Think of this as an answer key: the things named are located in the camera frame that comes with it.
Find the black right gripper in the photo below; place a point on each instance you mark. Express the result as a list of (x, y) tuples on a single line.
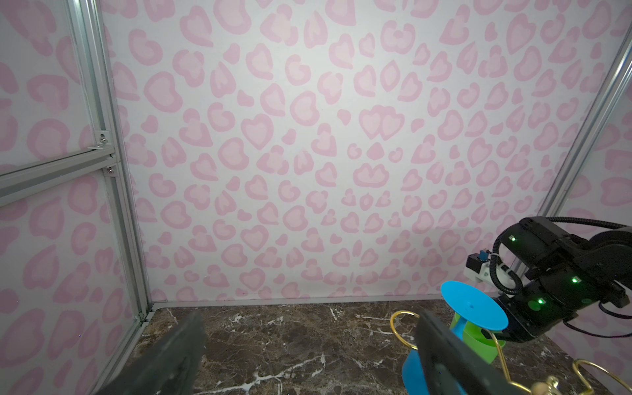
[(529, 317)]

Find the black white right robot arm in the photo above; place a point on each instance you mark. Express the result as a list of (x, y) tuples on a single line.
[(549, 268)]

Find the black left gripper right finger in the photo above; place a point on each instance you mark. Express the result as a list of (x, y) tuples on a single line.
[(443, 364)]

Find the green wine glass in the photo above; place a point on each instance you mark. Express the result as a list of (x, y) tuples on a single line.
[(475, 338)]

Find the gold wire wine glass rack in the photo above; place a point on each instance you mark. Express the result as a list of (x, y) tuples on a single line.
[(529, 368)]

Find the aluminium frame corner post left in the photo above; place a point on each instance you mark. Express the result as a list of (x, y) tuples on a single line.
[(98, 84)]

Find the blue wine glass rear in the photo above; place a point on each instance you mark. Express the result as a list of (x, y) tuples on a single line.
[(470, 306)]

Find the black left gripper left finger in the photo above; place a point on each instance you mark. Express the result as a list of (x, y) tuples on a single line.
[(169, 367)]

